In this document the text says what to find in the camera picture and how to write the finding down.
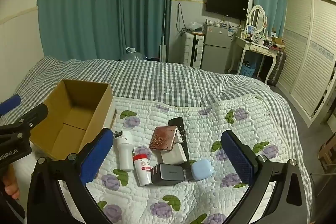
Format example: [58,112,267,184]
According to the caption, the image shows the black remote control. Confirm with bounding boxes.
[168,117,191,161]

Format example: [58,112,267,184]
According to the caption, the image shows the white suitcase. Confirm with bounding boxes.
[182,31,205,69]

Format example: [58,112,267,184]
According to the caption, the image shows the grey checked bed sheet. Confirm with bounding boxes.
[5,56,314,216]

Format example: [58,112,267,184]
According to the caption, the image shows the white slatted wardrobe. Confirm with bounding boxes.
[278,0,336,128]

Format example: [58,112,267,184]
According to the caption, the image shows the light blue earbuds case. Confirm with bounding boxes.
[190,160,213,181]

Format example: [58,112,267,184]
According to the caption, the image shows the silver fridge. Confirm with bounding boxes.
[201,23,233,70]

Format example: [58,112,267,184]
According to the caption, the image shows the white plug adapter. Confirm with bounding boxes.
[175,131,187,145]

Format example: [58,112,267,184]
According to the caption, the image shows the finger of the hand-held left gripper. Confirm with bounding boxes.
[0,103,49,136]
[0,94,21,116]

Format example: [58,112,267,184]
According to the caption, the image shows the dark suitcase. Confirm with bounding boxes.
[267,51,287,87]

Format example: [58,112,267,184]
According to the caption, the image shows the white square box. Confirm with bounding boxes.
[161,144,190,165]

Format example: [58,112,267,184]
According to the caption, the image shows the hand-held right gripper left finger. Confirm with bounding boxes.
[26,128,116,224]

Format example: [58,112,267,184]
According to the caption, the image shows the brown cardboard box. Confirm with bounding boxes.
[29,79,117,161]

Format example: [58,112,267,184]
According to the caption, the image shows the white pole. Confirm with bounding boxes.
[159,0,169,62]

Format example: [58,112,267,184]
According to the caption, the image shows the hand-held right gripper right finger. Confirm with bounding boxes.
[221,130,313,224]

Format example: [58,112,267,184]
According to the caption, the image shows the person's left hand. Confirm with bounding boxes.
[3,164,20,197]

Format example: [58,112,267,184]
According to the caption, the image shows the white dressing table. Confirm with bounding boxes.
[228,34,283,85]

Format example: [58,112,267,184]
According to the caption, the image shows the wooden stool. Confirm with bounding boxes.
[317,133,336,172]

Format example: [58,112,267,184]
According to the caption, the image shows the white bottle with red label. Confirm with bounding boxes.
[133,154,153,187]

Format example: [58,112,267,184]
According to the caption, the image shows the blue basket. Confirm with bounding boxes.
[240,63,257,77]

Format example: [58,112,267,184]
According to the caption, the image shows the black wall television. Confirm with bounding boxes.
[205,0,249,22]

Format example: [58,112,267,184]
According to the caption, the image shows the dark grey charger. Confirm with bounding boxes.
[151,163,186,186]

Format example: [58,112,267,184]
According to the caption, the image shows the oval white mirror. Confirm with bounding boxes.
[248,5,268,36]

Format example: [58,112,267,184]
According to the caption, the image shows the hanging wall cables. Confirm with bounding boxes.
[176,3,190,36]

